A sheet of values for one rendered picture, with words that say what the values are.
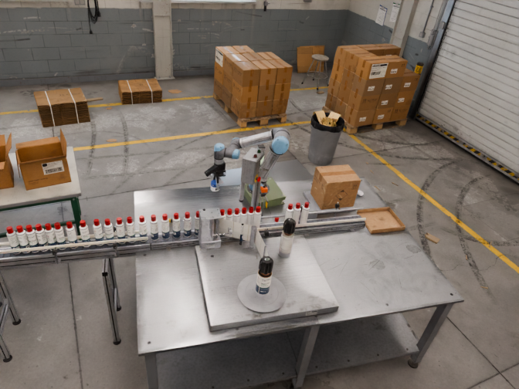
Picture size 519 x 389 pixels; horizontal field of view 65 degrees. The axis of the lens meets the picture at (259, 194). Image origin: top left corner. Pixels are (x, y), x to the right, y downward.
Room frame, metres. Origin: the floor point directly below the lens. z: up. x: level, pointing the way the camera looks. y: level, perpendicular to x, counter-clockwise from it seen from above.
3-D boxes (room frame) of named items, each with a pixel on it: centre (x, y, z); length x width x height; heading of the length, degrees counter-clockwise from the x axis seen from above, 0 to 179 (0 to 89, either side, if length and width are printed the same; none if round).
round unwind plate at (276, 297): (1.71, -0.09, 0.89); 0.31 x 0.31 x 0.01
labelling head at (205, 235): (2.11, 0.31, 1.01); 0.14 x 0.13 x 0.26; 109
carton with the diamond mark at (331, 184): (2.85, -0.62, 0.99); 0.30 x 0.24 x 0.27; 110
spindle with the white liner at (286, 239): (2.10, -0.22, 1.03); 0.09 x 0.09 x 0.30
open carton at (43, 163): (2.78, 1.81, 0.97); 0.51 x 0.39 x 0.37; 34
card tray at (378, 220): (2.66, -1.00, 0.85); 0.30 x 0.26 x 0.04; 109
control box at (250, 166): (2.38, 0.07, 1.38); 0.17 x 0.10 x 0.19; 164
